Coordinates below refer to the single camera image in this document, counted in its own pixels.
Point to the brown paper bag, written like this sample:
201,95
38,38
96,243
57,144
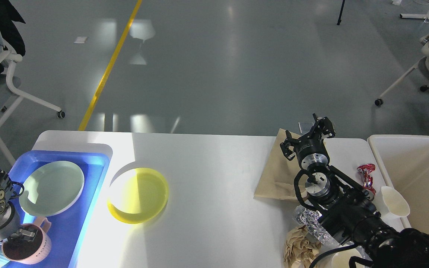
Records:
276,181

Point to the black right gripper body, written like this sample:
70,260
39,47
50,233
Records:
312,154

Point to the blue plastic tray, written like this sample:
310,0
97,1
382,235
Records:
68,228

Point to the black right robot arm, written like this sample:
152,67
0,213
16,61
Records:
346,207

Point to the crushed red can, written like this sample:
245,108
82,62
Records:
366,171

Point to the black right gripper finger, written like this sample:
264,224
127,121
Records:
322,128
288,146

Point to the crumpled brown paper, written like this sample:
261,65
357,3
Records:
300,248

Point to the crumpled aluminium foil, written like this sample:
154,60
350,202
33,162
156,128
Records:
310,219

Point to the white office chair left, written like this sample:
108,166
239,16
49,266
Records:
9,59

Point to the pale green plate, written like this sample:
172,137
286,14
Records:
52,189

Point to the white plastic bin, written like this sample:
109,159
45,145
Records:
403,161

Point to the pink mug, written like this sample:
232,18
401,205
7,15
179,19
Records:
31,251

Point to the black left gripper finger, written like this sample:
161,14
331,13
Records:
28,232
16,238

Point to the black tripod leg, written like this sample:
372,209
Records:
339,20

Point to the yellow plate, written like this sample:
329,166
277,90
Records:
137,195

